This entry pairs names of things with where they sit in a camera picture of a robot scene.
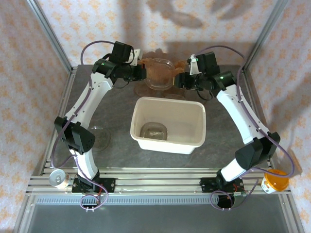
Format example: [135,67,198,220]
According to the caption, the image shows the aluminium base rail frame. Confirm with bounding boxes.
[25,166,292,196]

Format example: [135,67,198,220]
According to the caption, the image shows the slotted metal strip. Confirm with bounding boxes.
[36,197,284,205]

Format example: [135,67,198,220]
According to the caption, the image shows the orange lidded cup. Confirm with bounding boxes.
[261,169,290,194]

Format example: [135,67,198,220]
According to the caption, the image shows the white plastic bin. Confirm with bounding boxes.
[130,96,207,155]

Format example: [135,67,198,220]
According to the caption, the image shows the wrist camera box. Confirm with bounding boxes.
[130,48,143,67]
[186,54,201,75]

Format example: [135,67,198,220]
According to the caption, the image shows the aluminium side rail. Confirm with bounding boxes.
[31,67,78,177]
[241,67,291,192]

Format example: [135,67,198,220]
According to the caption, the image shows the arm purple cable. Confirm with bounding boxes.
[196,46,296,211]
[51,40,116,212]

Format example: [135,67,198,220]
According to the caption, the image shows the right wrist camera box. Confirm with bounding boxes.
[186,54,201,75]

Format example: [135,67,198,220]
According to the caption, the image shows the aluminium frame post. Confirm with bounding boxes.
[25,0,78,73]
[242,0,291,72]

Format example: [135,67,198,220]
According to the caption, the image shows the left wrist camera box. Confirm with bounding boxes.
[130,48,143,67]

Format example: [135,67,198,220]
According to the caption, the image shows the brown plush teddy bear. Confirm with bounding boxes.
[138,50,188,84]

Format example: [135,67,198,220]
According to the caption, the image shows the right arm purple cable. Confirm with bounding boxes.
[196,46,296,211]

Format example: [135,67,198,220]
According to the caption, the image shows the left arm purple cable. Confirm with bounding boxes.
[51,40,116,212]

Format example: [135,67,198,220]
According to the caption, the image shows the silver tin can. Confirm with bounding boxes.
[48,169,71,189]

